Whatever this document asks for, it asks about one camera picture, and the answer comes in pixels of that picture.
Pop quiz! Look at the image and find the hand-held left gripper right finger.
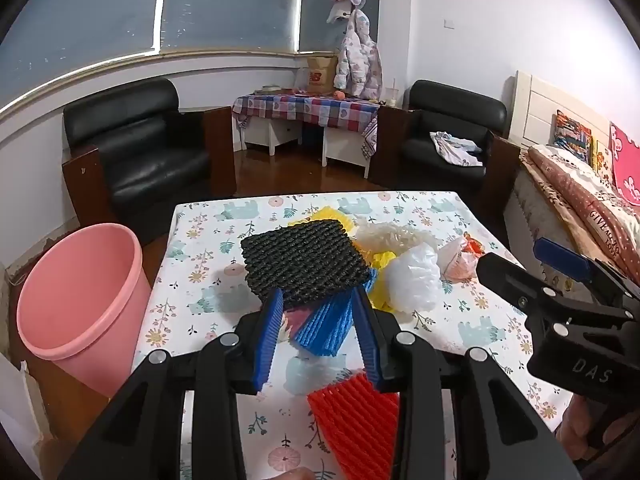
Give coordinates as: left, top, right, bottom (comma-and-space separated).
350, 285, 568, 480

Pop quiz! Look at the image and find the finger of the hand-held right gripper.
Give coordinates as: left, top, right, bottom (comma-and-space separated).
532, 237, 640, 311
475, 252, 633, 341

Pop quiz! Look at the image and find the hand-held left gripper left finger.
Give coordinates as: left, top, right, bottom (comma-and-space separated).
57, 287, 286, 480

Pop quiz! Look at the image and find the red paper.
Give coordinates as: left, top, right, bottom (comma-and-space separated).
281, 307, 314, 345

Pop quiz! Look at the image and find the blue foam net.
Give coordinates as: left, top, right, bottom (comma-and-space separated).
287, 267, 378, 358

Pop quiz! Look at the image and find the white orange plastic bag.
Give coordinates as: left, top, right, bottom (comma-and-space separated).
437, 232, 486, 283

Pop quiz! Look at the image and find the black foam net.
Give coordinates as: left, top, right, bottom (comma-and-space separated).
240, 218, 371, 308

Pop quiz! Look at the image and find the red foam net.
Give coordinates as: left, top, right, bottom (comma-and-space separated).
306, 370, 401, 480

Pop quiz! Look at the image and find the clear bubble wrap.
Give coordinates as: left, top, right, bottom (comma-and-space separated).
352, 220, 426, 255

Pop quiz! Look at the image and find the pink plastic bucket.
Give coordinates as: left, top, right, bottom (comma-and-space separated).
15, 223, 153, 401

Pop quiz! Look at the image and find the person's right hand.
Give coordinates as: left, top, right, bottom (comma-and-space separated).
554, 392, 608, 480

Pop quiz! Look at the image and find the floral bear print tablecloth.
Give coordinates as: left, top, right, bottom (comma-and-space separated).
131, 190, 576, 480

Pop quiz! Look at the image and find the yellow printed pillow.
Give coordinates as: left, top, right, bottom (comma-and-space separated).
591, 137, 613, 181

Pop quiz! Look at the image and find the pink printed pillow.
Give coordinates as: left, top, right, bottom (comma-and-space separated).
609, 121, 640, 206

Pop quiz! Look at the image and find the colourful printed pillow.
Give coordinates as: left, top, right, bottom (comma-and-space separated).
552, 110, 593, 163

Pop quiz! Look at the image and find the white printed garment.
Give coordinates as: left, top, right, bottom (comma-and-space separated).
430, 131, 485, 167

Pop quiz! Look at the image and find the white bed headboard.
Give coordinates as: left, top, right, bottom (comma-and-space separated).
509, 70, 640, 151

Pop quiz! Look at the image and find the black leather armchair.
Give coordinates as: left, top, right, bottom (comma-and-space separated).
61, 77, 237, 246
368, 79, 521, 201

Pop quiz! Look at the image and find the white desk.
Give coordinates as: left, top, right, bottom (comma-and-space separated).
242, 115, 373, 178

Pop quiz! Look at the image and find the plaid tablecloth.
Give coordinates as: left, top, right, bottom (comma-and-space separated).
232, 91, 381, 163

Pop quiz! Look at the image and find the brown paper bag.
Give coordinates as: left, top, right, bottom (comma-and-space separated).
306, 55, 340, 95

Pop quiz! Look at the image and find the white puffer jacket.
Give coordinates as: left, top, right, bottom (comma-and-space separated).
332, 10, 383, 98

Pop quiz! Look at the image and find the frosted glass window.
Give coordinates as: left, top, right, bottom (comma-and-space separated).
0, 0, 381, 116

